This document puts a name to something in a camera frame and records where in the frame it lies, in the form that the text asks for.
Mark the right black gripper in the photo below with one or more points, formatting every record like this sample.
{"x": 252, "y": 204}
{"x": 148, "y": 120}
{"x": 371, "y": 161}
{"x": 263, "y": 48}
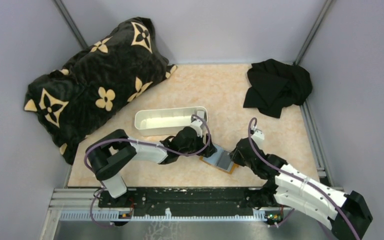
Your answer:
{"x": 237, "y": 156}

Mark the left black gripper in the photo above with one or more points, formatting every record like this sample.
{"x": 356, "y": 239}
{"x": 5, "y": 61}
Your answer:
{"x": 206, "y": 148}

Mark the grey credit card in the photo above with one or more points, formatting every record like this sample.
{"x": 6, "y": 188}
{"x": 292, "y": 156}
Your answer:
{"x": 224, "y": 161}

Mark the mustard leather card holder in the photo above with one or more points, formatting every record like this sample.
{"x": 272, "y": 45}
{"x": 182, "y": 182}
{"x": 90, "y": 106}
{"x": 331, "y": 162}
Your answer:
{"x": 211, "y": 160}

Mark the white oblong plastic tray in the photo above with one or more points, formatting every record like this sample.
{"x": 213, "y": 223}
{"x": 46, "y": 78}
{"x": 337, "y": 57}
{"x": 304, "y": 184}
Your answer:
{"x": 166, "y": 121}

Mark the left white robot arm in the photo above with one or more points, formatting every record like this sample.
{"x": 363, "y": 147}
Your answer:
{"x": 109, "y": 155}

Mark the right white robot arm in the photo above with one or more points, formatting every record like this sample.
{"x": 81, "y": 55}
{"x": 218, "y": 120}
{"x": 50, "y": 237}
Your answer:
{"x": 346, "y": 215}

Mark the crumpled black cloth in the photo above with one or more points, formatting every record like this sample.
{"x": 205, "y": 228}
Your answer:
{"x": 275, "y": 85}

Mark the black floral patterned pillow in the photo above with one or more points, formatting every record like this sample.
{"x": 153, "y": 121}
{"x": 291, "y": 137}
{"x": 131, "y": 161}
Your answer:
{"x": 92, "y": 86}

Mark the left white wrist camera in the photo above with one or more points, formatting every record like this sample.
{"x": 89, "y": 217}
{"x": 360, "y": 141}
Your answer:
{"x": 198, "y": 126}

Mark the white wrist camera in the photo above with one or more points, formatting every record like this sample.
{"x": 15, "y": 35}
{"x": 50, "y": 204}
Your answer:
{"x": 198, "y": 126}
{"x": 258, "y": 137}

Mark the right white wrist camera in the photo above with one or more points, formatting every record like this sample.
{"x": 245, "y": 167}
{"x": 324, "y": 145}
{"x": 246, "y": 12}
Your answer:
{"x": 258, "y": 137}

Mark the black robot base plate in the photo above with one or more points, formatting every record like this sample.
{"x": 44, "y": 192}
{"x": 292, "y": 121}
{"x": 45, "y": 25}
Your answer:
{"x": 191, "y": 201}

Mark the aluminium frame rail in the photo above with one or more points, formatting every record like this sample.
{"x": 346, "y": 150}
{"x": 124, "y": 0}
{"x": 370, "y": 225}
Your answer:
{"x": 81, "y": 204}

